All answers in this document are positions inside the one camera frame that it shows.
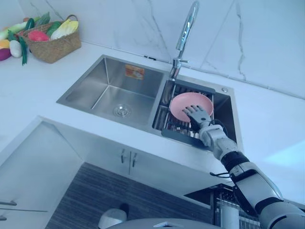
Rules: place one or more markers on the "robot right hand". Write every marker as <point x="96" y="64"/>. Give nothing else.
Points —
<point x="199" y="118"/>

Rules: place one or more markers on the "pink bowl-shaped cup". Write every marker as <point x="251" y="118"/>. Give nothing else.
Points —
<point x="181" y="105"/>

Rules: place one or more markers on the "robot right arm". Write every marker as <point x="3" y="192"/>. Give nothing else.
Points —
<point x="247" y="176"/>

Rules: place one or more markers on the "round chrome sink button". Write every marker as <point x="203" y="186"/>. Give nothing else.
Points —
<point x="224" y="89"/>

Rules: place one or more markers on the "white under-sink cabinet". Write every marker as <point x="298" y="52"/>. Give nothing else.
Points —
<point x="152" y="167"/>

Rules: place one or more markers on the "round sink drain strainer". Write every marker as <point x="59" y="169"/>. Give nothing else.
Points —
<point x="122" y="110"/>

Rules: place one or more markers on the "stainless steel double sink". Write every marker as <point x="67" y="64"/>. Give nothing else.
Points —
<point x="124" y="95"/>

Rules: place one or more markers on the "white cylinder in dishwasher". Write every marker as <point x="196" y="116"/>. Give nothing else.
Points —
<point x="229" y="215"/>

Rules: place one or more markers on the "orange sticker label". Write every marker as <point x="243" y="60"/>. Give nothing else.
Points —
<point x="135" y="71"/>

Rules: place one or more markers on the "chrome gooseneck faucet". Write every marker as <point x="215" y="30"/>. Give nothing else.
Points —
<point x="187" y="31"/>

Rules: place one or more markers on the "robot silver torso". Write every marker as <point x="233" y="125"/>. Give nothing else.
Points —
<point x="166" y="224"/>

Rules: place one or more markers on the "robot silver leg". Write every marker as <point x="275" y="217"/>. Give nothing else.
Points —
<point x="112" y="218"/>

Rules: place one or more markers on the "woven straw basket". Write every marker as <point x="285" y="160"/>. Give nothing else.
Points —
<point x="56" y="48"/>

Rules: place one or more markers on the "yellow white cabbage toy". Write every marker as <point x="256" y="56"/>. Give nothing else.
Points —
<point x="65" y="28"/>

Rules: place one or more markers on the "white drawer cabinet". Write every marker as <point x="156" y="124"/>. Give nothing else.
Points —
<point x="35" y="167"/>

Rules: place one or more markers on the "green pepper toy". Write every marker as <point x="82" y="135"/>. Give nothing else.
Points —
<point x="53" y="28"/>

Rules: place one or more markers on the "red fruit toy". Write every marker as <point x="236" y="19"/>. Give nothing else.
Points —
<point x="38" y="36"/>

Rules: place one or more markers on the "green leafy vegetable toy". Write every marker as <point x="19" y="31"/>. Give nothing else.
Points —
<point x="44" y="19"/>

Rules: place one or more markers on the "green onion toy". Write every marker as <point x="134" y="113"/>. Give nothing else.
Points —
<point x="23" y="50"/>

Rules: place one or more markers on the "dark green cucumber toy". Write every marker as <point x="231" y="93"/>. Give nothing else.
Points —
<point x="29" y="23"/>

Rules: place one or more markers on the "white oval vegetable toy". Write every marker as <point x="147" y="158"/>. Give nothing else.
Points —
<point x="15" y="48"/>

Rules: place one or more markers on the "purple eggplant toy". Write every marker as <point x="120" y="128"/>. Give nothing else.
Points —
<point x="4" y="54"/>

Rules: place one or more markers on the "long white radish toy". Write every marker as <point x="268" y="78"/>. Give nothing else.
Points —
<point x="13" y="29"/>

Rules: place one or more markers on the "orange yellow vegetable toy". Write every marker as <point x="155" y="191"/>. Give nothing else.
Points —
<point x="4" y="44"/>

